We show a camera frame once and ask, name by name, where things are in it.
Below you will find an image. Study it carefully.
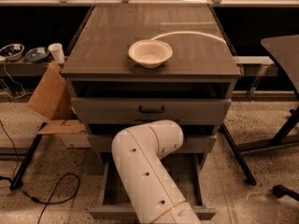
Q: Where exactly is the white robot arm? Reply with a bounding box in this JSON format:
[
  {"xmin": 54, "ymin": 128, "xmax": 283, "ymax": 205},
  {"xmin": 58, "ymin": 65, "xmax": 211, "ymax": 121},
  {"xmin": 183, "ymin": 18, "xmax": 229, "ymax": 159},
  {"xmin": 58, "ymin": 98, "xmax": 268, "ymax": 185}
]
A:
[{"xmin": 111, "ymin": 119, "xmax": 202, "ymax": 224}]

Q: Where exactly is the grey drawer cabinet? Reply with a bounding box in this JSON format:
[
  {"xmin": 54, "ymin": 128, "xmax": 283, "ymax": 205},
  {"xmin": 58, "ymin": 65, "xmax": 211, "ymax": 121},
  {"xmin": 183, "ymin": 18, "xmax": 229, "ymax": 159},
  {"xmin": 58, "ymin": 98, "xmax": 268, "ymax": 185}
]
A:
[{"xmin": 61, "ymin": 3, "xmax": 243, "ymax": 161}]

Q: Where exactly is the grey top drawer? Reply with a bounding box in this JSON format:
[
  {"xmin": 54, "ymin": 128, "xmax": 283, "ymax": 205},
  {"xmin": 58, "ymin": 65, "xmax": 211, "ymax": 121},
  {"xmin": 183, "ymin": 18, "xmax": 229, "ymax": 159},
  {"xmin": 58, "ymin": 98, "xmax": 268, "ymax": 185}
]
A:
[{"xmin": 71, "ymin": 98, "xmax": 231, "ymax": 125}]

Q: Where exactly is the grey bottom drawer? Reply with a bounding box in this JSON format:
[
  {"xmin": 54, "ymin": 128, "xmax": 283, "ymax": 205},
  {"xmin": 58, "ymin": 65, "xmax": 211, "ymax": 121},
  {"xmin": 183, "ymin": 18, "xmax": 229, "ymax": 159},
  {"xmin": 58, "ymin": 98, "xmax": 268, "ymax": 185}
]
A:
[{"xmin": 89, "ymin": 154, "xmax": 216, "ymax": 224}]

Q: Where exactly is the white paper bowl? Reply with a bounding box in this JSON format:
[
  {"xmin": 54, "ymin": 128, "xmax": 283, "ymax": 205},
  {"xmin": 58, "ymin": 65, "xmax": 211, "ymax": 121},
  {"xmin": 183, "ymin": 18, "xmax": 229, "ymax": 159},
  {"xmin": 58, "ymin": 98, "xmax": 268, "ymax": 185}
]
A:
[{"xmin": 128, "ymin": 40, "xmax": 173, "ymax": 68}]

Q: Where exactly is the brown cardboard box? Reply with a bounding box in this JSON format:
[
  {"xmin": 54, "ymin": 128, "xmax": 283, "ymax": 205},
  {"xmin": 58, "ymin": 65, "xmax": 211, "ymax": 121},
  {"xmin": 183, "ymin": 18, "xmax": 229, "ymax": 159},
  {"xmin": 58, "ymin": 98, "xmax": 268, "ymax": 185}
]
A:
[{"xmin": 28, "ymin": 62, "xmax": 85, "ymax": 134}]

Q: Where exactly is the white paper cup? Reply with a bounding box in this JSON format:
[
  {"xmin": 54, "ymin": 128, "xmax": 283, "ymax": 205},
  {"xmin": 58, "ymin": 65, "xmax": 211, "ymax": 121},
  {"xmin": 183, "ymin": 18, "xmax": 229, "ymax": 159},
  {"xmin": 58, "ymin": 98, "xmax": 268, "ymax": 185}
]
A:
[{"xmin": 49, "ymin": 43, "xmax": 64, "ymax": 63}]

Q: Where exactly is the blue bowl right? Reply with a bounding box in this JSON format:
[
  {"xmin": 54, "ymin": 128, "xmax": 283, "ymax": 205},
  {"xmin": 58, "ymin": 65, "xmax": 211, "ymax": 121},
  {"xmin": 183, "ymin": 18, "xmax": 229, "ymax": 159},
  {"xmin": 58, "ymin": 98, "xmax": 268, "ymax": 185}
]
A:
[{"xmin": 25, "ymin": 47, "xmax": 50, "ymax": 63}]

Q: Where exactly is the blue bowl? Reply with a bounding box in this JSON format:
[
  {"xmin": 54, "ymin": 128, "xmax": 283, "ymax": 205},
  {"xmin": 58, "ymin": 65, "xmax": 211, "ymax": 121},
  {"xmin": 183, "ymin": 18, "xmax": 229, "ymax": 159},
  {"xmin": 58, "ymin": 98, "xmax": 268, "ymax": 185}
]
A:
[
  {"xmin": 0, "ymin": 43, "xmax": 24, "ymax": 62},
  {"xmin": 25, "ymin": 47, "xmax": 50, "ymax": 63}
]

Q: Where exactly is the black right table leg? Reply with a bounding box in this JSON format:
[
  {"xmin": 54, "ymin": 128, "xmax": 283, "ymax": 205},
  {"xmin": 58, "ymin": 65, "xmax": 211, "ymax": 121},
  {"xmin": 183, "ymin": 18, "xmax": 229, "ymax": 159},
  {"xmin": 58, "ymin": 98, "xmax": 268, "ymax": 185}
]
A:
[{"xmin": 221, "ymin": 123, "xmax": 256, "ymax": 186}]

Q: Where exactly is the black table leg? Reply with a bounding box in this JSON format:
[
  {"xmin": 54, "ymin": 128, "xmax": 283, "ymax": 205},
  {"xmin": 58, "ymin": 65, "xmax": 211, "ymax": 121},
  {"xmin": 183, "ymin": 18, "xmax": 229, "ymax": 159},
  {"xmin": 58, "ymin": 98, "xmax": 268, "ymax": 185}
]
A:
[
  {"xmin": 221, "ymin": 123, "xmax": 256, "ymax": 186},
  {"xmin": 9, "ymin": 133, "xmax": 42, "ymax": 190}
]

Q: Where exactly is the black stand base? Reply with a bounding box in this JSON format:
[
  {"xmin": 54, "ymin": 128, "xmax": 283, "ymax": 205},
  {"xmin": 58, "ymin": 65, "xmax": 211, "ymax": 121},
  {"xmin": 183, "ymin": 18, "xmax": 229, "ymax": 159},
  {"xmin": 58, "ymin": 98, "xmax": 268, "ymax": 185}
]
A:
[{"xmin": 237, "ymin": 106, "xmax": 299, "ymax": 151}]

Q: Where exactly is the grey low shelf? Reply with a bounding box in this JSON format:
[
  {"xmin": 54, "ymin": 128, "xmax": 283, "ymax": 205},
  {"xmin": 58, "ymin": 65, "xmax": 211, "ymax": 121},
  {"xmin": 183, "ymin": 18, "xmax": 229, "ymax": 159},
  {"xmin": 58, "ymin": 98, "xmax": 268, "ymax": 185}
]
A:
[{"xmin": 0, "ymin": 58, "xmax": 54, "ymax": 77}]

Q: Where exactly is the blue bowl left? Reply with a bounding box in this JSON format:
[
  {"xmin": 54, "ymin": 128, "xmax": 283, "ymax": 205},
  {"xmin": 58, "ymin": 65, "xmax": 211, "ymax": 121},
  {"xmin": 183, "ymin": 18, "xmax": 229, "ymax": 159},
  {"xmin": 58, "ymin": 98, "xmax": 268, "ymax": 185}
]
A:
[{"xmin": 0, "ymin": 43, "xmax": 24, "ymax": 62}]

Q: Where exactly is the black left table leg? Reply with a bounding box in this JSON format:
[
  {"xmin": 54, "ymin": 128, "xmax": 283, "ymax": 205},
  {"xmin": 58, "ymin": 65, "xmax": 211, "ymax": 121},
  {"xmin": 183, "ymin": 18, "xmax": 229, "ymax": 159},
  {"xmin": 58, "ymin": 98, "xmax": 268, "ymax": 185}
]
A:
[{"xmin": 9, "ymin": 133, "xmax": 42, "ymax": 190}]

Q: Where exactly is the black caster foot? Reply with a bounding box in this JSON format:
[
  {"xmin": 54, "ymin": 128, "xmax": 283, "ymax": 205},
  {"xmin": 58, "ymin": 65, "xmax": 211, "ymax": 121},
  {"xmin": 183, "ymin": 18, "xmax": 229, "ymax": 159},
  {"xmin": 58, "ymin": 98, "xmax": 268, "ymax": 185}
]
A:
[{"xmin": 272, "ymin": 185, "xmax": 299, "ymax": 202}]

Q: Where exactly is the white cable on counter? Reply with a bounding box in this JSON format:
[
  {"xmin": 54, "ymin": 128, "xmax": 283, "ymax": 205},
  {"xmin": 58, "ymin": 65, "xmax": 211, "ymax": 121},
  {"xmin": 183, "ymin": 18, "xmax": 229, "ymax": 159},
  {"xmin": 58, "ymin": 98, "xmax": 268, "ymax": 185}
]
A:
[{"xmin": 151, "ymin": 31, "xmax": 228, "ymax": 45}]

